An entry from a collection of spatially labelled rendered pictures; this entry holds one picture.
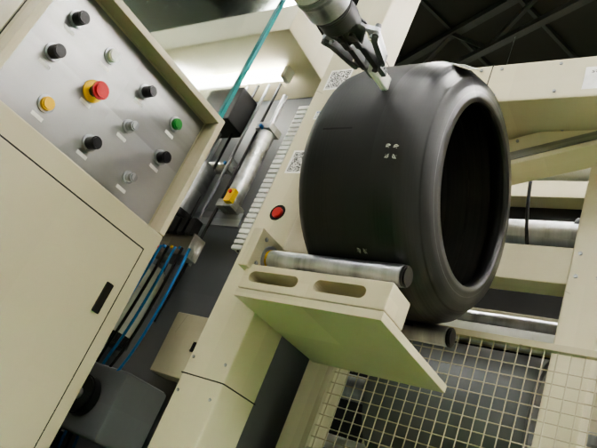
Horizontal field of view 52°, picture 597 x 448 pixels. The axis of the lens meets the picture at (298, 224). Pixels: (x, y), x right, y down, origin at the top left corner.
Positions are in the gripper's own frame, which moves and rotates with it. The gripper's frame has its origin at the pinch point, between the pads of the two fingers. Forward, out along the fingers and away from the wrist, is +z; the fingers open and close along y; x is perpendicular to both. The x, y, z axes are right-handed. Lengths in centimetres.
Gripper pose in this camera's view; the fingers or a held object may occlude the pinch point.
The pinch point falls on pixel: (379, 75)
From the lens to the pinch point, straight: 129.9
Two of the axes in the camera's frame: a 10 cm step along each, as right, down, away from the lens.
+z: 5.2, 4.1, 7.4
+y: -8.0, -0.6, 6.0
